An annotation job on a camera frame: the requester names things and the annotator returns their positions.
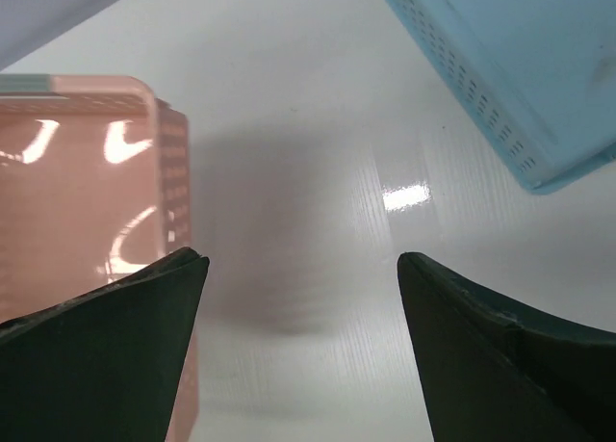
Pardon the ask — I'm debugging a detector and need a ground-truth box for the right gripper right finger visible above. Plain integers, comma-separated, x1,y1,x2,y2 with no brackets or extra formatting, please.
398,252,615,441

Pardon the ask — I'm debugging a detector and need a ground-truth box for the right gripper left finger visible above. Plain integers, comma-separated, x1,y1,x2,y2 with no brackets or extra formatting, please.
1,247,209,441

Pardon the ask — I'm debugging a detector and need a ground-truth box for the blue plastic basket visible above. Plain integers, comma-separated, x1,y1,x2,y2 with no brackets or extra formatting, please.
385,0,615,194

